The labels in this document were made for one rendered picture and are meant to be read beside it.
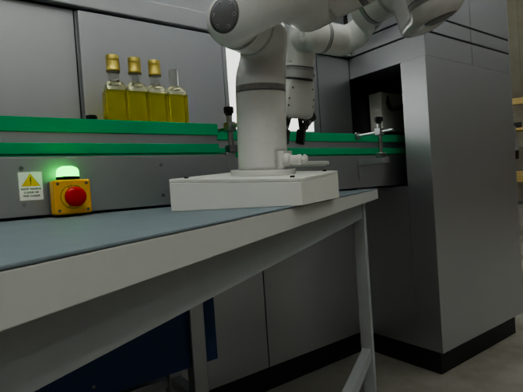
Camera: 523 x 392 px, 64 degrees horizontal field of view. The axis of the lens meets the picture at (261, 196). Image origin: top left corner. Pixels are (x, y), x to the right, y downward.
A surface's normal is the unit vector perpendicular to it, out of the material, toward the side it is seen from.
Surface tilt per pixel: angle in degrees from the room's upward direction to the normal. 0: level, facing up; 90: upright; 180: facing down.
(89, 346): 90
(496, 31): 90
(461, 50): 90
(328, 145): 90
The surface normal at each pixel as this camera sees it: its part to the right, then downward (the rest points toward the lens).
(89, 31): 0.58, -0.03
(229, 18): -0.42, 0.25
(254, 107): -0.27, 0.11
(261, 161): -0.05, 0.10
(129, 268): 0.91, -0.06
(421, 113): -0.81, 0.07
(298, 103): 0.54, 0.27
